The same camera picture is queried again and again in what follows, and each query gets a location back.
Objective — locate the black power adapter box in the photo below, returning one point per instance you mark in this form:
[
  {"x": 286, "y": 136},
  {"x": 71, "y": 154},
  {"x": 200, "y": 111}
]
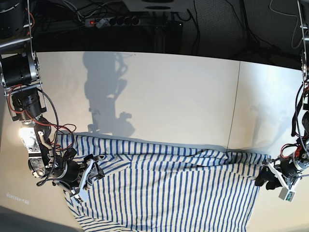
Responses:
[{"x": 174, "y": 30}]

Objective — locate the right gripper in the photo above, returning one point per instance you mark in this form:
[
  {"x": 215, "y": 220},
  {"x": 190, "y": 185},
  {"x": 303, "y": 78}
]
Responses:
[{"x": 72, "y": 175}]

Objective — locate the aluminium table leg profile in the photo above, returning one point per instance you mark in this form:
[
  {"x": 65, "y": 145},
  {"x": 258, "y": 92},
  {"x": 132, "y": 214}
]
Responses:
[{"x": 159, "y": 40}]

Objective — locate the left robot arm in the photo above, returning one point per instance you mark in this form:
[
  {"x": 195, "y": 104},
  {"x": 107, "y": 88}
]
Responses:
[{"x": 300, "y": 120}]

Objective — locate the blue white striped T-shirt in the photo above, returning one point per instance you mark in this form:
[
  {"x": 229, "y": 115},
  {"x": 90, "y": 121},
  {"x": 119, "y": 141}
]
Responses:
[{"x": 162, "y": 188}]

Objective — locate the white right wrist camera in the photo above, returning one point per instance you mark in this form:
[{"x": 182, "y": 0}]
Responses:
[{"x": 78, "y": 195}]

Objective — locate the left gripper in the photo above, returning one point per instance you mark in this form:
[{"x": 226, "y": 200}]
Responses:
[{"x": 282, "y": 172}]

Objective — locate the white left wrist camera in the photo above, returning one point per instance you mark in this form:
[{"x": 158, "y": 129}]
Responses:
[{"x": 287, "y": 194}]

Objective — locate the black power strip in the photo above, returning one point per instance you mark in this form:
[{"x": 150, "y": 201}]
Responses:
[{"x": 112, "y": 22}]

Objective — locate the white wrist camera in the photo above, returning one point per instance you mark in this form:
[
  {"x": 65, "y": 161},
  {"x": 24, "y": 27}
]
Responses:
[
  {"x": 78, "y": 195},
  {"x": 287, "y": 194}
]

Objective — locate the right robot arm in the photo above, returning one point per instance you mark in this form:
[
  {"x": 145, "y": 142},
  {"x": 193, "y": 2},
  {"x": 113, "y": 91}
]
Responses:
[{"x": 26, "y": 100}]

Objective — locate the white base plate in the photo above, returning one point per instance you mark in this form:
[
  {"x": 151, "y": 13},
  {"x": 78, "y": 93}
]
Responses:
[{"x": 158, "y": 5}]

